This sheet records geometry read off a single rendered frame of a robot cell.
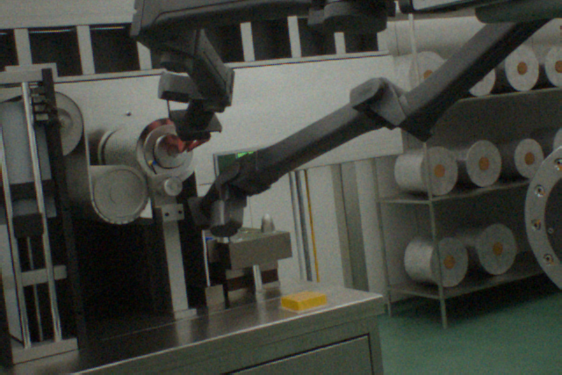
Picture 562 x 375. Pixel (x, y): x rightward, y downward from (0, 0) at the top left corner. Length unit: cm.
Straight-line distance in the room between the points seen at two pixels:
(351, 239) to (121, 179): 107
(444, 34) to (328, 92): 344
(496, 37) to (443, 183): 381
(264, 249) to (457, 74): 74
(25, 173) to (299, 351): 64
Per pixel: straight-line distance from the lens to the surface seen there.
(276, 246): 204
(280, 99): 247
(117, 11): 230
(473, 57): 148
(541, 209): 112
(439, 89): 150
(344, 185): 277
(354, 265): 280
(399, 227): 565
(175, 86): 175
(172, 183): 187
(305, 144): 168
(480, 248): 546
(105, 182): 191
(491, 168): 550
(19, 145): 175
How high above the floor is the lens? 130
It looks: 3 degrees down
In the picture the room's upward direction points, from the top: 7 degrees counter-clockwise
